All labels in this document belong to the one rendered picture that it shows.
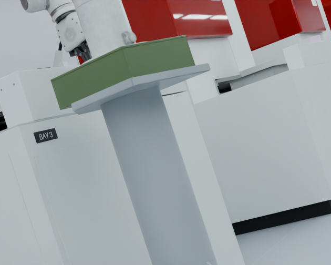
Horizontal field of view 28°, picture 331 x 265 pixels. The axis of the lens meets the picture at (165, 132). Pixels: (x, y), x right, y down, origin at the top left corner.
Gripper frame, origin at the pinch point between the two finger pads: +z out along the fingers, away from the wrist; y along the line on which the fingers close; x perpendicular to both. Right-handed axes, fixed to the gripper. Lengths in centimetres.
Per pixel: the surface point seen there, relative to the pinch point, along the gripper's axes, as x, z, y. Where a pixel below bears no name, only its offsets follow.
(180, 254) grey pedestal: -36, 66, 20
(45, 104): -33.0, 13.5, 1.7
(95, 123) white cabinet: -13.9, 21.4, 0.1
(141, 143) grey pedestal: -37, 37, 25
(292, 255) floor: 99, 97, -18
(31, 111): -39.4, 14.5, 1.5
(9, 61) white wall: 201, -102, -190
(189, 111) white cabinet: 46, 25, -1
